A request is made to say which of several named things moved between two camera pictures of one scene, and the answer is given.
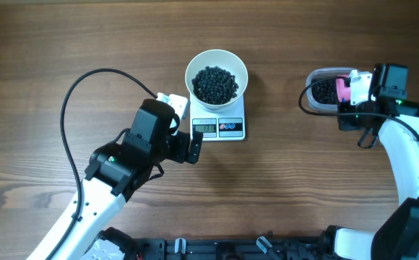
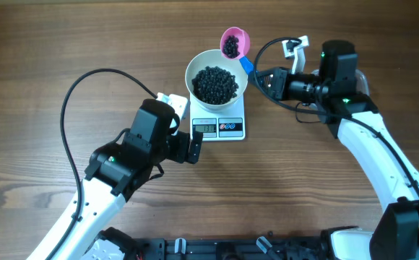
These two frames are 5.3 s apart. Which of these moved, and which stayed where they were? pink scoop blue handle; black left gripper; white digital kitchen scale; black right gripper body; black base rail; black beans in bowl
Moved: pink scoop blue handle; black right gripper body
Stayed: black beans in bowl; black left gripper; black base rail; white digital kitchen scale
